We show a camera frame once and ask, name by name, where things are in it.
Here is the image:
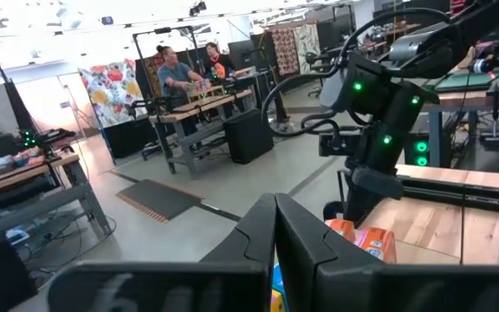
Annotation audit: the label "orange cereal box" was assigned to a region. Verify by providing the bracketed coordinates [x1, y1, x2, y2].
[325, 218, 357, 244]
[354, 226, 399, 264]

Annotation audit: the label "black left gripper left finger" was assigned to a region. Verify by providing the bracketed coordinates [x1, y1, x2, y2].
[48, 193, 276, 312]

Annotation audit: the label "pale patterned cloth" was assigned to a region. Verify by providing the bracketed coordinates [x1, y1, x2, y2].
[293, 23, 322, 75]

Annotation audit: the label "blue cereal box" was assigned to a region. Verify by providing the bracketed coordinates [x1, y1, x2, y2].
[272, 263, 288, 312]

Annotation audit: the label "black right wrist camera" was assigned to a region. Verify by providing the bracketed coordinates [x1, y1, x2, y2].
[317, 132, 366, 158]

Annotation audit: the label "floral patterned cloth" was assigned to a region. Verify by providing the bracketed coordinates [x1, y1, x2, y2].
[79, 58, 140, 129]

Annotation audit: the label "black metal stand frame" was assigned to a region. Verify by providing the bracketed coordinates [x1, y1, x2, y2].
[132, 24, 204, 109]

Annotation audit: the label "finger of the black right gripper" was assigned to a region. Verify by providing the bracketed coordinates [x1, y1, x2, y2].
[342, 184, 396, 227]

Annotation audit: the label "black computer green fans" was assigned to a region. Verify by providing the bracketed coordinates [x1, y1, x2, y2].
[404, 134, 432, 168]

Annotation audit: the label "black floor mat striped edge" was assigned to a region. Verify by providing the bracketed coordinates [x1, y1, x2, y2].
[116, 179, 203, 224]

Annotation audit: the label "wooden top workbench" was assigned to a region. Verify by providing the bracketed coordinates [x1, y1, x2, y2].
[0, 149, 113, 244]
[148, 88, 255, 177]
[422, 68, 499, 170]

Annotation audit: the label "person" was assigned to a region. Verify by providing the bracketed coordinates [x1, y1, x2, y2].
[156, 44, 206, 95]
[204, 42, 237, 80]

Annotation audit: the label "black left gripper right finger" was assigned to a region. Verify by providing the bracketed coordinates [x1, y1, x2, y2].
[275, 193, 499, 312]

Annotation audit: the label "wooden shelf black metal frame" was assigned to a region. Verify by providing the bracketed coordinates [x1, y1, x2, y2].
[322, 168, 465, 266]

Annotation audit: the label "black computer tower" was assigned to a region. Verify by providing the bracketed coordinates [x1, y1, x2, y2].
[223, 108, 275, 165]

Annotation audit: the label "black metal table frame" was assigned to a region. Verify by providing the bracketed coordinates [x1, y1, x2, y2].
[399, 175, 499, 217]

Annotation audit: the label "black monitor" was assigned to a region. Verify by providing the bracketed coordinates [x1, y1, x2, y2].
[227, 39, 260, 73]

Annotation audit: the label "dark patterned cloth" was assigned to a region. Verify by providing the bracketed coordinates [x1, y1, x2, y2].
[270, 26, 301, 78]

